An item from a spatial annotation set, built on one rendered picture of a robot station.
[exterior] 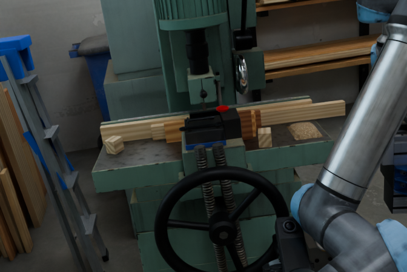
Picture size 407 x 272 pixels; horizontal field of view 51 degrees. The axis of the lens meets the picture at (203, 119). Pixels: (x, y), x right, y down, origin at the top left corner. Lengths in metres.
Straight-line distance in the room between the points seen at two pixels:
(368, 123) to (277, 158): 0.43
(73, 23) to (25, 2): 0.37
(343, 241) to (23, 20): 3.17
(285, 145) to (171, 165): 0.28
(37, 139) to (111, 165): 0.81
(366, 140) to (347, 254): 0.17
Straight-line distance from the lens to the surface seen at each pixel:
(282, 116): 1.20
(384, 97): 0.68
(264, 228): 1.16
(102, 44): 2.88
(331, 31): 3.88
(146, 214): 1.11
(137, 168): 1.05
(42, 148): 1.87
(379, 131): 0.68
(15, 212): 2.46
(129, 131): 1.21
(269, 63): 3.22
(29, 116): 1.83
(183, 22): 1.03
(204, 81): 1.09
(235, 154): 0.94
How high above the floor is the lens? 1.33
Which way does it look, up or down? 19 degrees down
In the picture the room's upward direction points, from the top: 7 degrees counter-clockwise
